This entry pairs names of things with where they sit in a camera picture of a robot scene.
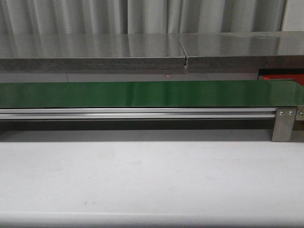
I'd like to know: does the grey stone counter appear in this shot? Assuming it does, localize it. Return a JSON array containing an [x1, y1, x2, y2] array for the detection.
[[0, 31, 304, 83]]

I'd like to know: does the green conveyor belt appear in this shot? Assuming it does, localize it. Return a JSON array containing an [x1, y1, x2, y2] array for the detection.
[[0, 80, 304, 108]]

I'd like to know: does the red plastic bin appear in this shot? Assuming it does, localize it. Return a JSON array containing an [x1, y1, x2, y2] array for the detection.
[[261, 74, 304, 86]]

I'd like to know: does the grey pleated curtain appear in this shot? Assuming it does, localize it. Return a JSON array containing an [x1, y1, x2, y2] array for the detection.
[[0, 0, 286, 35]]

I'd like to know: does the aluminium conveyor frame rail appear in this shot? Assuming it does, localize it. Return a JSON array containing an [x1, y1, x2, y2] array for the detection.
[[0, 107, 276, 121]]

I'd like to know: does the steel conveyor support bracket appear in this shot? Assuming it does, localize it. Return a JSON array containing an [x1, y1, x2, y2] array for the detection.
[[271, 107, 297, 142]]

